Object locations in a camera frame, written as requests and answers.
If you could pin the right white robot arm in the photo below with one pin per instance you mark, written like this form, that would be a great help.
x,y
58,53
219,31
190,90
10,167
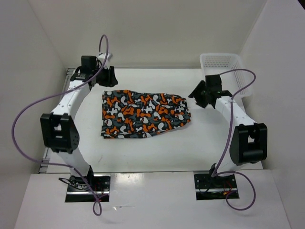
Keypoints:
x,y
247,139

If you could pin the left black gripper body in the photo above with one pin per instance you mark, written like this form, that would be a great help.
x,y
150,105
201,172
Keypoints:
x,y
106,77

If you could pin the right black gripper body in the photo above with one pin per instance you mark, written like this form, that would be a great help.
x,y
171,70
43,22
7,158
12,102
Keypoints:
x,y
199,93

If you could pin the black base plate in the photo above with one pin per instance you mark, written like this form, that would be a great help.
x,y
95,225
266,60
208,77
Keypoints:
x,y
78,191
215,188

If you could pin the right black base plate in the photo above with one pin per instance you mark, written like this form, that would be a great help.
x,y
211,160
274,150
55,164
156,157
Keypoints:
x,y
215,188

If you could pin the orange camouflage shorts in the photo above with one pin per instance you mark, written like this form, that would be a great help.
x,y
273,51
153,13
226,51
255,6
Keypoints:
x,y
129,114

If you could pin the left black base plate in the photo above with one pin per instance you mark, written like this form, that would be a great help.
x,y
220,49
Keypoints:
x,y
78,191

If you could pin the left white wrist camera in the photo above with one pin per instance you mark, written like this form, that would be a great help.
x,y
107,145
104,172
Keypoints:
x,y
105,57

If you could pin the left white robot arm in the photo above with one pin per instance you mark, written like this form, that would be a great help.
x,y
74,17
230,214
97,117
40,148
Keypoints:
x,y
58,128

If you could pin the white plastic basket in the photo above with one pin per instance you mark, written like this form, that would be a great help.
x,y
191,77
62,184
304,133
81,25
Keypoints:
x,y
234,79

